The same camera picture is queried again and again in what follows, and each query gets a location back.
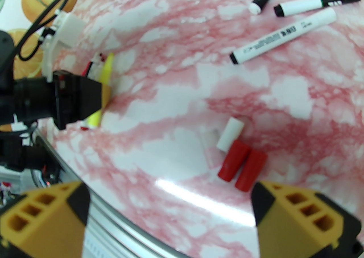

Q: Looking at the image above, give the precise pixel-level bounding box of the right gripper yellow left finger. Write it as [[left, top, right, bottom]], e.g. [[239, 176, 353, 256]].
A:
[[0, 182, 91, 258]]

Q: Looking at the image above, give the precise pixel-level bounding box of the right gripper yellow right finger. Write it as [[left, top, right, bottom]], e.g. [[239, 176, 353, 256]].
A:
[[253, 181, 364, 258]]

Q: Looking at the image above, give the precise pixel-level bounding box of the white pen with red end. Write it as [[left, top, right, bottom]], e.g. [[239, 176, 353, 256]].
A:
[[90, 53, 107, 78]]

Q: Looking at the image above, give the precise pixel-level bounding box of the yellow highlighter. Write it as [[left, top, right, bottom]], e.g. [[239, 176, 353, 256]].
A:
[[87, 53, 115, 129]]

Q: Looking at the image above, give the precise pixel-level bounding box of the red pen cap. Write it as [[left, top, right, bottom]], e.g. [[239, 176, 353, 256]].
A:
[[218, 140, 251, 182], [235, 149, 268, 192]]

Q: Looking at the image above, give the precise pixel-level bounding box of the small white pen cap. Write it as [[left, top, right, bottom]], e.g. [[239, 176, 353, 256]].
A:
[[217, 118, 244, 152]]

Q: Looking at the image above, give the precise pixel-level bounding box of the clear highlighter cap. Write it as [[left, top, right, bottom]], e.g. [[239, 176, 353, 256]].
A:
[[200, 129, 221, 166]]

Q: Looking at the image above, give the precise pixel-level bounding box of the thick white marker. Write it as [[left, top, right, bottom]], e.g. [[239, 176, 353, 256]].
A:
[[230, 22, 306, 66]]

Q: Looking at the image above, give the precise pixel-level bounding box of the white and black marker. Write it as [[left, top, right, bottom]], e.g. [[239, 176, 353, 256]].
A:
[[274, 0, 343, 18]]

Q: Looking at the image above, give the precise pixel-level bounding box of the perforated white cable tray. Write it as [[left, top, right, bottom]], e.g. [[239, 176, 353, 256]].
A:
[[84, 234, 120, 258]]

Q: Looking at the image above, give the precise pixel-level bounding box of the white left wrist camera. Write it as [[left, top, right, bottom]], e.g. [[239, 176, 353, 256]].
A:
[[42, 10, 86, 81]]

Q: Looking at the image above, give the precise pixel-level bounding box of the black left camera cable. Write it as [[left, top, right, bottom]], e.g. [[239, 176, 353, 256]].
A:
[[18, 0, 72, 61]]

